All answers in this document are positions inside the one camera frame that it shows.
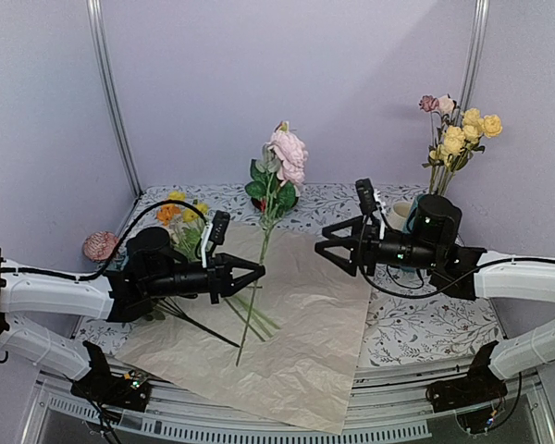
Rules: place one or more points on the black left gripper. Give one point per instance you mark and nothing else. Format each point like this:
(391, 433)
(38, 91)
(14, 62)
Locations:
(220, 276)

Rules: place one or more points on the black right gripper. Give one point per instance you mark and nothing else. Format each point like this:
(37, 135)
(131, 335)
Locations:
(348, 242)

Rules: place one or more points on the teal vase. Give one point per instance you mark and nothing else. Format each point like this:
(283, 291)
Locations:
(410, 219)

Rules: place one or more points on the flower bouquet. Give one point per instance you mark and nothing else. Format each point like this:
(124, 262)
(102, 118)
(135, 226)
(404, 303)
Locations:
(186, 230)

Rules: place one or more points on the cream wrapping paper sheet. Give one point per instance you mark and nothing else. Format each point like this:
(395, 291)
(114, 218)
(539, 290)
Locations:
(286, 351)

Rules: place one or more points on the large pink peony stem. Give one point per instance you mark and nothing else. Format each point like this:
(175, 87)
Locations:
(277, 179)

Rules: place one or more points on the yellow rose stem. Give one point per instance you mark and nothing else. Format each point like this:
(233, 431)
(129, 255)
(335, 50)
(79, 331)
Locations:
(466, 137)

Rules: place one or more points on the pink rose stem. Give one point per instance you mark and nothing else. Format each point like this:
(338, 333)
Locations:
(442, 113)

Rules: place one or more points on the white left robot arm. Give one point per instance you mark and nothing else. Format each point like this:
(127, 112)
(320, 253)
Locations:
(29, 297)

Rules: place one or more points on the cream mug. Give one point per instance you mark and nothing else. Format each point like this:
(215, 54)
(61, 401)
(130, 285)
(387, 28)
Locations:
(399, 214)

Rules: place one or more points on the dark red saucer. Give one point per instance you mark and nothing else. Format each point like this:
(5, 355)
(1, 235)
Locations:
(256, 203)

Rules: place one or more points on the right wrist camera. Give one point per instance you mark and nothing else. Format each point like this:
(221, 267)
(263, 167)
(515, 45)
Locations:
(370, 201)

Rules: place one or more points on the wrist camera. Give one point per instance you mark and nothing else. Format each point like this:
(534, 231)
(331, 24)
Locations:
(214, 233)
(370, 201)

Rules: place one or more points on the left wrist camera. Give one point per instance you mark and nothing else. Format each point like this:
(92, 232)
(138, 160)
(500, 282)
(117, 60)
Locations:
(214, 233)

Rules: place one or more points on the aluminium table front rail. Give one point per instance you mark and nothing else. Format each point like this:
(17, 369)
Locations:
(386, 406)

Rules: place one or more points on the right aluminium frame post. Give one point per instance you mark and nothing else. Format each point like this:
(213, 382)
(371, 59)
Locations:
(474, 52)

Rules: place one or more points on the aluminium frame post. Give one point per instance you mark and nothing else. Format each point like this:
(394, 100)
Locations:
(474, 52)
(97, 26)

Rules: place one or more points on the left aluminium frame post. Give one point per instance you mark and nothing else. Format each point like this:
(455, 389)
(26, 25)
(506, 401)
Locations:
(97, 26)

